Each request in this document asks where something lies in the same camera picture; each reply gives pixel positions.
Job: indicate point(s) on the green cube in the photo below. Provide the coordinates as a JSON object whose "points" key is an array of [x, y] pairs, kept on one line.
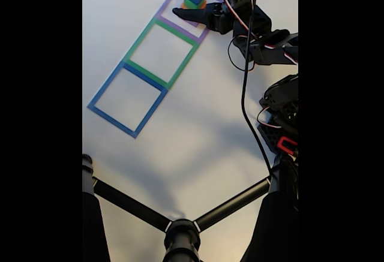
{"points": [[192, 2]]}

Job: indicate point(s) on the orange block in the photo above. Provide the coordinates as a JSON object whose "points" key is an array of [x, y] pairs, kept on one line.
{"points": [[183, 5]]}

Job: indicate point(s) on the purple tape square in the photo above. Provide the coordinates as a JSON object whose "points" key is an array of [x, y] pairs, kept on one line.
{"points": [[177, 27]]}

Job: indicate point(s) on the green tape square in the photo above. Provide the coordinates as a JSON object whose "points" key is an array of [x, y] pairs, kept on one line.
{"points": [[147, 74]]}

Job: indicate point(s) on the red clamp part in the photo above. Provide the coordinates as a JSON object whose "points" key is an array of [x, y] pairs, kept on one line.
{"points": [[280, 143]]}

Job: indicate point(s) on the blue tape square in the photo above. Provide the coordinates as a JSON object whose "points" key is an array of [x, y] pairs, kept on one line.
{"points": [[111, 121]]}

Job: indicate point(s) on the black tripod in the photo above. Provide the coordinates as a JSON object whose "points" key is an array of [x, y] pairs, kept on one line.
{"points": [[181, 238]]}

